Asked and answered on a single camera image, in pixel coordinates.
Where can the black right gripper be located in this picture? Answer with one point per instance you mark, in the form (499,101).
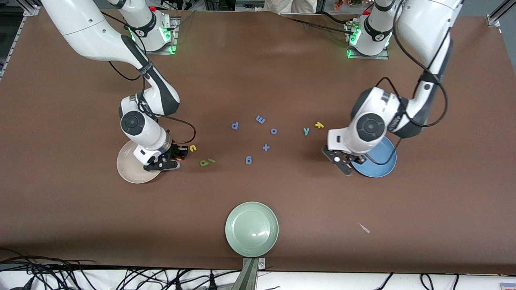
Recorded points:
(174,151)

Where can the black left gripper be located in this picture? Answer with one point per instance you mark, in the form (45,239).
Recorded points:
(358,159)

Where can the green foam letter p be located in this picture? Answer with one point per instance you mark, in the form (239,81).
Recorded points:
(203,164)

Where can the yellow foam letter k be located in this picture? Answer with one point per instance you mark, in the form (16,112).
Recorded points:
(319,125)

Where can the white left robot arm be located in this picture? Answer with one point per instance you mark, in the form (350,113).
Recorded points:
(419,20)

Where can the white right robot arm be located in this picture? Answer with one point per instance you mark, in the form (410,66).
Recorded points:
(88,28)

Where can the blue plate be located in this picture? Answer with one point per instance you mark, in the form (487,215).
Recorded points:
(383,165)

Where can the beige plate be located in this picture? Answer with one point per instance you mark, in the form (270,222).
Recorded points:
(129,165)

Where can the white tape scrap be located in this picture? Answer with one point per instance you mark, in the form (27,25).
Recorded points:
(365,228)

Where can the blue foam letter m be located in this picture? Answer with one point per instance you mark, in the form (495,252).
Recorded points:
(260,119)

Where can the brown table cover sheet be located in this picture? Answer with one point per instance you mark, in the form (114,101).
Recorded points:
(258,80)

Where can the green plate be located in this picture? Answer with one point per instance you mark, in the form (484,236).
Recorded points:
(252,229)

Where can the orange plastic items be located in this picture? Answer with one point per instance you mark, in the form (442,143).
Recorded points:
(346,3)

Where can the beige trouser leg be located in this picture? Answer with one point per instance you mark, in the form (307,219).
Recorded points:
(304,5)
(276,5)

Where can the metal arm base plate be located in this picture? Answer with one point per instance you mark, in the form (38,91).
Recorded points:
(173,50)
(383,57)

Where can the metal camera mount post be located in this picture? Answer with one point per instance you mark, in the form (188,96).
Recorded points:
(246,278)

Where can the aluminium frame profile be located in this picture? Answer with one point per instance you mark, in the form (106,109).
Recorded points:
(30,8)
(498,14)

